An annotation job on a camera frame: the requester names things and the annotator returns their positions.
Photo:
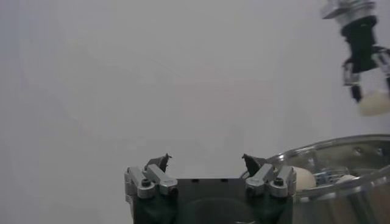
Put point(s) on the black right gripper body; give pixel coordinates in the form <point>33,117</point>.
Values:
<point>361,42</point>

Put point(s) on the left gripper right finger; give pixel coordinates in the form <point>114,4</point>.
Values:
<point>259,179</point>

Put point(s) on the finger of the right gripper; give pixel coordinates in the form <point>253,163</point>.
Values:
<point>348,74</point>
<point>383,59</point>

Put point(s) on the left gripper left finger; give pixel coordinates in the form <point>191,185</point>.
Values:
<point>160,179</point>

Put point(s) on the white steamed baozi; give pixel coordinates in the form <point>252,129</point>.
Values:
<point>304,179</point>
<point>376,105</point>
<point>345,179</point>

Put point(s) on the stainless steel steamer basket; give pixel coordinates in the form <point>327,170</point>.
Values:
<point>335,210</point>

